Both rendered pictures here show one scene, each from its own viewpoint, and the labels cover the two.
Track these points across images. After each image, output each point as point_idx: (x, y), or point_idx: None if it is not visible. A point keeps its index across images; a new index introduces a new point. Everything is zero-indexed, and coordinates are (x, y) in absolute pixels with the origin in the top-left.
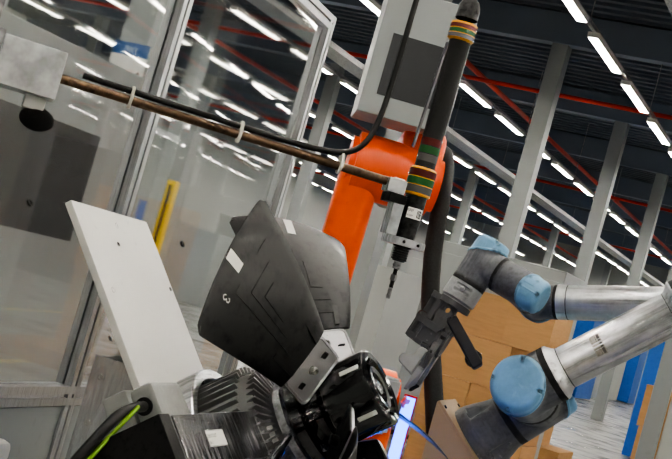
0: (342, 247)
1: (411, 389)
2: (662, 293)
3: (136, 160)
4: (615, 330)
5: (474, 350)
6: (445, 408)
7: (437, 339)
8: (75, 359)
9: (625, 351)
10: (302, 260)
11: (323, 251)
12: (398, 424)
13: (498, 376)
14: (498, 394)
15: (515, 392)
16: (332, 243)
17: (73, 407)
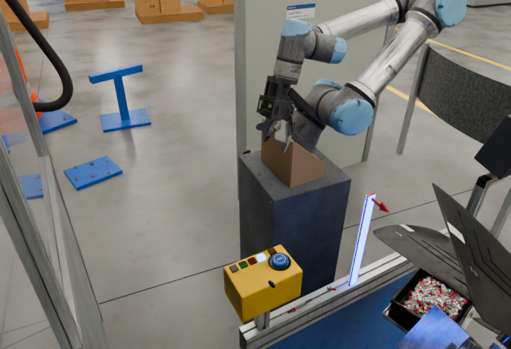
0: (441, 188)
1: (265, 141)
2: (417, 21)
3: (0, 151)
4: (400, 58)
5: (307, 103)
6: (296, 143)
7: (290, 111)
8: (71, 332)
9: (403, 67)
10: (490, 261)
11: (468, 222)
12: (366, 214)
13: (344, 119)
14: (347, 130)
15: (357, 124)
16: (447, 198)
17: (84, 344)
